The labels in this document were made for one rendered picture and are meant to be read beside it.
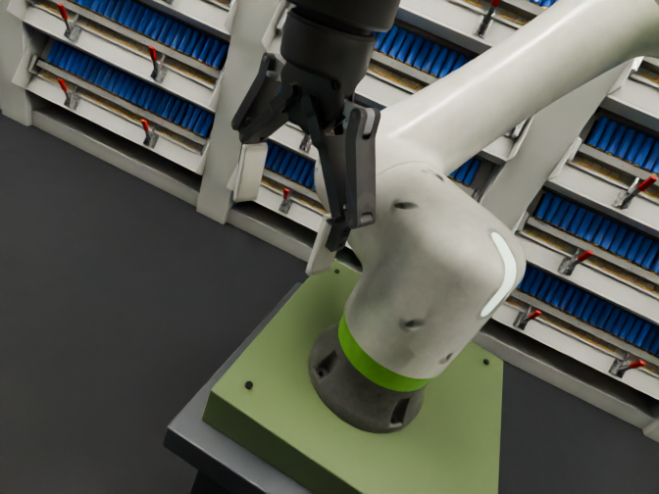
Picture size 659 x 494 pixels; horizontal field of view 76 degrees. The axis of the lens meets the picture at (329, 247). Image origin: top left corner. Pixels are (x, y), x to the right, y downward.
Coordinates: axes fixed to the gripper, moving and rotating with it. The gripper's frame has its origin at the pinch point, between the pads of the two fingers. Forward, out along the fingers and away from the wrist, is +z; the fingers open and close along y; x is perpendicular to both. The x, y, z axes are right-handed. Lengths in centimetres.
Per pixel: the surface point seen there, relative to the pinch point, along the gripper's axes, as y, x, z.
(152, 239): 58, -13, 47
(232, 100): 63, -34, 12
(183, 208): 69, -27, 48
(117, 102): 95, -18, 26
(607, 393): -41, -95, 49
